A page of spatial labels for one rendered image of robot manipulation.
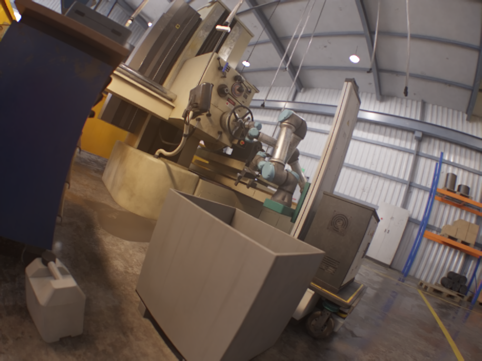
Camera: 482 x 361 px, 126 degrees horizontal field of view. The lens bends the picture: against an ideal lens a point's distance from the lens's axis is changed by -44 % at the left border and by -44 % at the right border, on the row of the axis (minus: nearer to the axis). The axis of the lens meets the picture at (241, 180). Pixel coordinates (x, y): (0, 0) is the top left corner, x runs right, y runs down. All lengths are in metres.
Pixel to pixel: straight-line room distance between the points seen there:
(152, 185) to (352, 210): 1.78
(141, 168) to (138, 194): 0.27
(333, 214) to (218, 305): 0.90
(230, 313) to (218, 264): 0.14
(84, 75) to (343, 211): 1.37
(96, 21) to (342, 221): 1.46
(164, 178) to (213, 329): 1.78
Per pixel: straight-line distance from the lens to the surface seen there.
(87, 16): 0.86
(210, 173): 3.21
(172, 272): 0.79
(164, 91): 2.45
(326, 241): 1.31
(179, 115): 2.23
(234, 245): 0.58
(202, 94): 1.65
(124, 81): 2.26
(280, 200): 1.42
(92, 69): 0.84
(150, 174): 2.22
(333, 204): 1.33
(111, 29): 0.84
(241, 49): 3.62
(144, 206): 2.27
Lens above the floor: 0.68
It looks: 1 degrees up
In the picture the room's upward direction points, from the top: 23 degrees clockwise
